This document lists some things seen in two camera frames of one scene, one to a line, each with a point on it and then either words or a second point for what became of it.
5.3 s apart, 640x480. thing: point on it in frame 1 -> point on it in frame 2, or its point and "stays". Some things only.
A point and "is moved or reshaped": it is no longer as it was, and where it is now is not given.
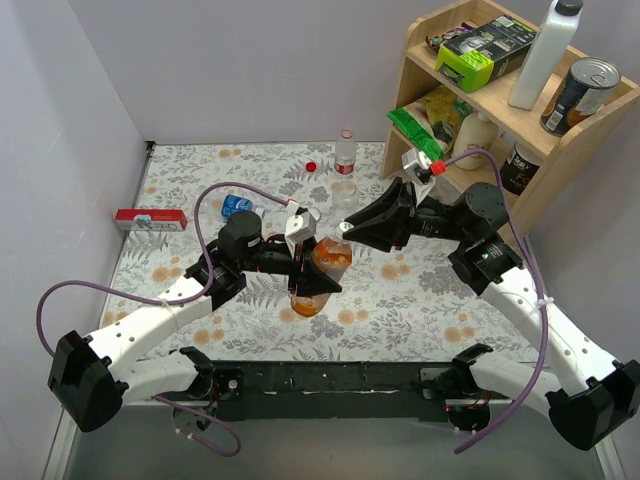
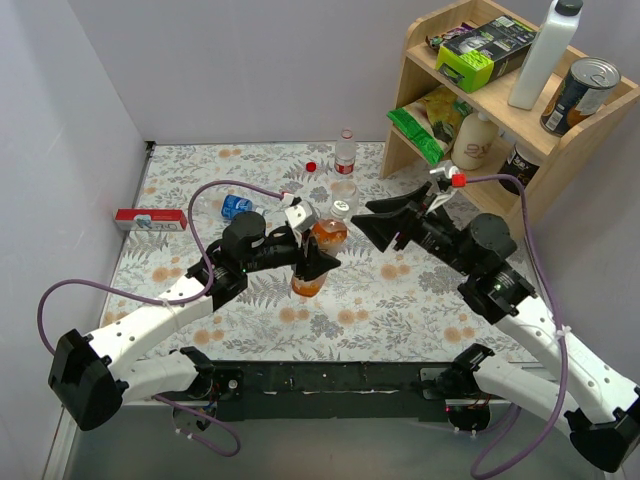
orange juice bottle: (334, 256) is moved or reshaped
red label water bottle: (345, 154) stays
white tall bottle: (546, 56) stays
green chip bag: (431, 122) stays
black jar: (518, 169) stays
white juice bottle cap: (346, 226) -> (339, 209)
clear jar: (344, 198) stays
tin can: (584, 91) stays
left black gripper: (293, 267) -> (304, 248)
